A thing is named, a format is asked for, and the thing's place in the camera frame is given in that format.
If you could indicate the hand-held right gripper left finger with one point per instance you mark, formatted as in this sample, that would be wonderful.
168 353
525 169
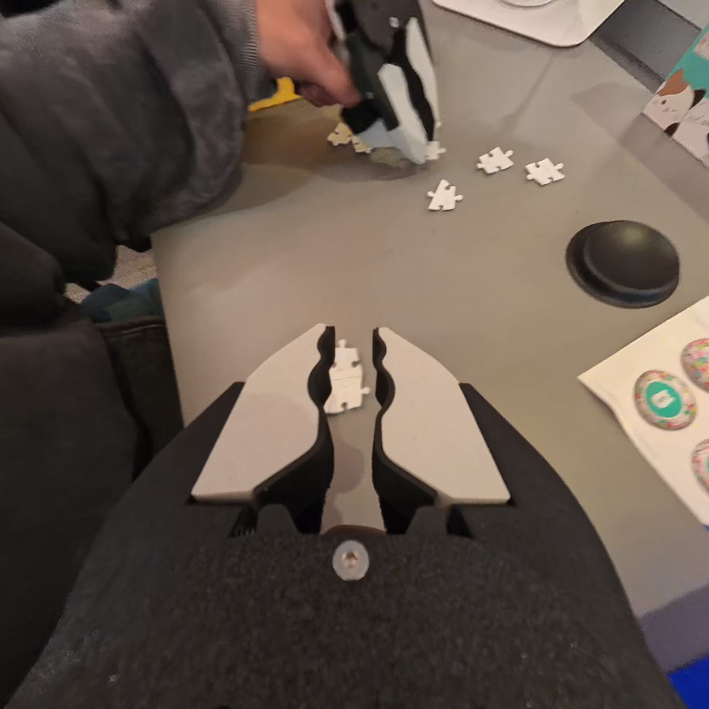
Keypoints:
260 437

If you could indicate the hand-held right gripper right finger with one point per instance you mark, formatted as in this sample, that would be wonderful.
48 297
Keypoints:
437 437

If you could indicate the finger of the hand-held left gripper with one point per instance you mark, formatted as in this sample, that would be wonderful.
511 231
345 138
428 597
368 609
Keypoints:
401 138
424 72

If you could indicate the yellow plastic bin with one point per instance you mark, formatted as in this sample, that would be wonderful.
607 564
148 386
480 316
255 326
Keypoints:
277 97

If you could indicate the white printed instruction leaflet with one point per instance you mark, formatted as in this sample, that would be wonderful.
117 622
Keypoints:
615 387

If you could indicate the person's left forearm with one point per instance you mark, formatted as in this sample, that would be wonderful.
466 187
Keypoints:
138 111

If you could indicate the colourful puzzle ball box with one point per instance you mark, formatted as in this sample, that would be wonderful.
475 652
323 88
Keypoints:
687 94

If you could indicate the person's left hand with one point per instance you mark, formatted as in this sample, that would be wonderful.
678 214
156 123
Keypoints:
304 44

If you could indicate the white base clear stand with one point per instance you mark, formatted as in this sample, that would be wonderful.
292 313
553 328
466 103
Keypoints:
526 19

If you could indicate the person's jeans leg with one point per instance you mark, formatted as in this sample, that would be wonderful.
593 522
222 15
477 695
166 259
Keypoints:
122 302

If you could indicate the person's dark grey garment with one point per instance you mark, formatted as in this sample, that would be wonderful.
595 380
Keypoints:
55 443

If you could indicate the black round stand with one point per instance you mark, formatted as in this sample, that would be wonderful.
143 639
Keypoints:
623 255

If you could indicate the blue object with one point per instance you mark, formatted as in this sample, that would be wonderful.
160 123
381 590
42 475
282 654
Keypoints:
692 689

